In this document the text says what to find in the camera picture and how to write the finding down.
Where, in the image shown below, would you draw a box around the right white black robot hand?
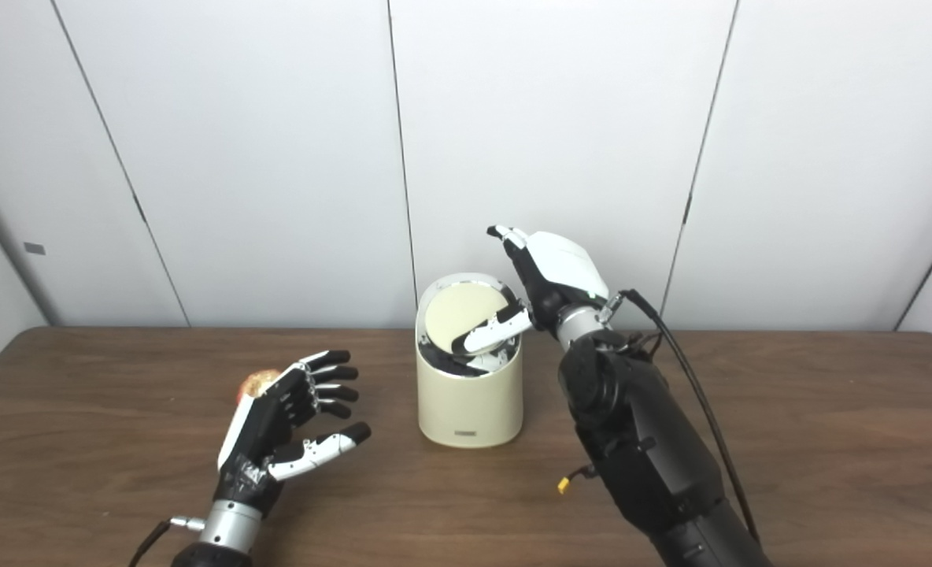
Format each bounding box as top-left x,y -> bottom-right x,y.
453,225 -> 610,355

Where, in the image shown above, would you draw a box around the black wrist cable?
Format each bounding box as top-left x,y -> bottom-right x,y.
612,289 -> 762,544
128,516 -> 205,567

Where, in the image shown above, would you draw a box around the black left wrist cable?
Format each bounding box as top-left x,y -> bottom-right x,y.
128,516 -> 205,567

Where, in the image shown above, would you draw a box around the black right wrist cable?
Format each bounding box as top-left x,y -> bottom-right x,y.
612,289 -> 762,544

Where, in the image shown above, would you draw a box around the red apple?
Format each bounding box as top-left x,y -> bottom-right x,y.
237,370 -> 280,402

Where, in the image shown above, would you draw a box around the small yellow wire connector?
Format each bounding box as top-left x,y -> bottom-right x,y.
557,465 -> 597,495

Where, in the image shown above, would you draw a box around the cream-colored bin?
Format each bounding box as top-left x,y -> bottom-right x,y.
416,273 -> 523,449

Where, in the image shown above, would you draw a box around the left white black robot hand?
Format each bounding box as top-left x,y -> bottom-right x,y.
214,350 -> 372,517

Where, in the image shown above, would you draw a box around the round cream bin lid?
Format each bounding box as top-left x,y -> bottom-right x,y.
424,283 -> 510,355

